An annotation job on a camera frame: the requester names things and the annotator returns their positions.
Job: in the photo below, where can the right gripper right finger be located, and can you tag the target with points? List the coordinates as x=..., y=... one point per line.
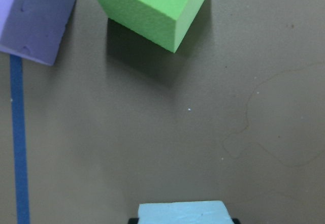
x=236, y=221

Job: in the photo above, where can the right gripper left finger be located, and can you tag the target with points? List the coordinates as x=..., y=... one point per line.
x=133, y=220

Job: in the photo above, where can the light blue foam block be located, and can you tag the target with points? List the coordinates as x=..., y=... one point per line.
x=184, y=212

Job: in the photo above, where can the green foam block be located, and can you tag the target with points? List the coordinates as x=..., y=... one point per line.
x=164, y=22

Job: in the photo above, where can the far purple foam block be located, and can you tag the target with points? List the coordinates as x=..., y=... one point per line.
x=33, y=29

